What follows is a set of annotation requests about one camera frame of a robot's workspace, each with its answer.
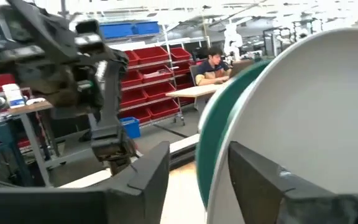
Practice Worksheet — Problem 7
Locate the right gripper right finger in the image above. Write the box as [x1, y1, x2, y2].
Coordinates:
[227, 141, 358, 224]

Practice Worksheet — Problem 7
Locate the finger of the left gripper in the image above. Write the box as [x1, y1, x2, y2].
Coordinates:
[88, 61, 137, 175]

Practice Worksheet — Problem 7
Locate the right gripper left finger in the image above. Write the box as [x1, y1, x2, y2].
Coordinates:
[0, 141, 171, 224]

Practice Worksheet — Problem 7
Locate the grey round plate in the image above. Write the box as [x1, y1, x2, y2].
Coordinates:
[206, 27, 358, 224]

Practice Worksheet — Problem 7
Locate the green round plate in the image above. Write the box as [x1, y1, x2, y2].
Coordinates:
[195, 58, 273, 210]

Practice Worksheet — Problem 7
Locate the blue plastic storage bin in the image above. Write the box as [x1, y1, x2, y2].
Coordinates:
[133, 21, 161, 35]
[119, 116, 142, 139]
[99, 22, 135, 40]

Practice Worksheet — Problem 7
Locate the white plastic bottle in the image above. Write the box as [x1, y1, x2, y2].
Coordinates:
[2, 83, 27, 109]

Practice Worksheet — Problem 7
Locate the grey leg work table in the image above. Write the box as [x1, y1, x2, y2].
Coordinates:
[0, 100, 71, 188]

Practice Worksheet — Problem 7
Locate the light wooden desk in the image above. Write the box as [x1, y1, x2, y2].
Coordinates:
[165, 81, 229, 114]

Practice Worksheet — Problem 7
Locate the metal shelving rack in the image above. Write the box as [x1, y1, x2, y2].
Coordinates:
[104, 24, 205, 127]

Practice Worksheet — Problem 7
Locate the person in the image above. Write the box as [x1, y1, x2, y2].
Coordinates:
[195, 46, 233, 86]

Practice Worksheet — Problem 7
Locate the white humanoid robot figure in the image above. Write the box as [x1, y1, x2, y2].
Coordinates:
[223, 22, 244, 59]

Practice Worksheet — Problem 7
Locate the black metal table frame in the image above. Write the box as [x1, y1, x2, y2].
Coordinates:
[168, 143, 199, 171]

